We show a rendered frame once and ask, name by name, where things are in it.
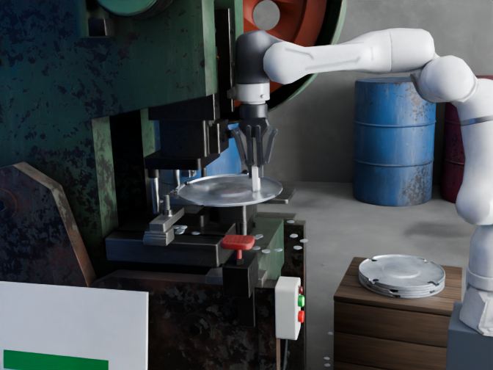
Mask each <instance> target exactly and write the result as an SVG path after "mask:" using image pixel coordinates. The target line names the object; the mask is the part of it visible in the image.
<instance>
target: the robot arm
mask: <svg viewBox="0 0 493 370"><path fill-rule="evenodd" d="M235 69H236V72H237V79H236V86H234V87H233V88H232V89H230V90H228V91H227V97H228V98H231V99H236V100H237V101H241V104H240V106H239V113H240V121H239V123H238V126H237V127H236V128H234V129H232V130H231V131H230V133H231V134H232V135H233V137H234V139H235V143H236V147H237V149H238V154H239V157H240V160H241V163H242V164H245V165H247V166H248V171H249V178H252V189H253V192H258V191H259V190H260V178H262V177H263V165H265V164H268V163H269V161H270V158H271V151H272V148H273V144H274V138H275V136H276V134H277V132H278V129H277V128H274V127H272V126H270V122H269V119H268V104H267V103H265V101H266V100H269V99H270V87H269V79H271V80H272V81H275V82H277V83H280V84H290V83H292V82H294V81H296V80H297V79H300V78H301V77H303V76H305V75H307V74H310V73H323V72H331V71H339V70H347V71H354V72H360V73H371V74H376V75H382V74H392V73H410V78H411V80H412V83H413V85H414V86H415V89H416V91H417V93H418V95H419V96H420V97H421V98H422V99H423V100H425V101H428V102H430V103H442V102H451V103H452V105H454V106H455V107H456V108H457V111H458V115H459V121H460V124H461V135H462V140H463V146H464V155H465V165H464V175H463V181H462V185H461V187H460V190H459V193H458V194H457V198H456V204H455V206H456V210H457V213H458V215H459V216H460V217H461V218H462V219H463V220H464V221H465V222H467V223H469V224H471V225H478V227H477V228H476V231H475V232H474V234H473V235H472V238H471V239H470V256H469V265H468V267H467V271H466V280H465V286H466V288H465V293H464V300H463V304H462V307H461V310H460V314H459V319H460V320H461V321H462V322H463V323H465V324H466V325H467V326H469V327H471V328H473V329H474V330H477V331H478V332H479V333H480V334H481V335H486V336H493V81H492V80H489V79H477V78H476V77H475V75H474V74H473V73H472V71H471V70H470V68H469V67H468V66H467V64H466V63H465V62H464V60H462V59H459V58H458V57H455V56H451V55H449V56H445V57H439V56H437V55H436V53H435V51H434V40H433V38H432V37H431V35H430V34H429V32H427V31H425V30H423V29H402V28H397V29H385V30H380V31H375V32H368V33H366V34H363V35H360V36H359V37H356V38H354V39H353V40H351V41H348V42H345V43H341V44H336V45H327V46H312V47H302V46H298V45H296V44H293V43H289V42H287V41H284V40H281V39H278V38H276V37H274V36H272V35H270V34H268V33H266V31H265V30H255V31H251V32H245V33H243V34H242V35H240V36H239V37H238V38H237V40H236V42H235ZM240 129H241V131H242V132H243V134H244V135H245V136H246V142H247V156H246V154H245V150H244V146H243V142H242V140H241V136H240V133H241V132H240ZM267 130H269V135H270V136H269V140H268V144H267V148H266V154H265V158H264V160H263V135H264V134H265V133H266V131H267ZM253 137H254V138H256V146H257V164H254V151H253Z"/></svg>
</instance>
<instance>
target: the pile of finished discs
mask: <svg viewBox="0 0 493 370"><path fill-rule="evenodd" d="M425 262H427V261H425V259H424V258H420V257H416V256H411V255H378V256H375V257H373V258H372V261H371V260H370V259H369V260H368V259H366V260H364V261H363V262H362V263H361V264H360V265H359V281H360V283H361V284H362V285H363V286H364V287H365V288H367V289H369V290H371V291H373V292H376V293H377V294H382V295H385V296H389V297H395V296H394V295H400V296H399V297H398V298H421V297H429V296H431V295H434V294H437V293H439V292H440V291H441V290H443V288H444V286H445V271H444V269H443V268H442V267H441V266H440V265H439V264H436V263H434V262H433V261H431V262H428V263H427V264H426V263H425Z"/></svg>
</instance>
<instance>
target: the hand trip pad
mask: <svg viewBox="0 0 493 370"><path fill-rule="evenodd" d="M254 243H255V238H254V237H253V236H242V235H226V236H225V237H224V238H223V240H221V243H220V244H221V248H223V249H226V250H234V251H235V259H241V258H242V254H241V251H242V250H249V249H251V248H252V246H253V244H254Z"/></svg>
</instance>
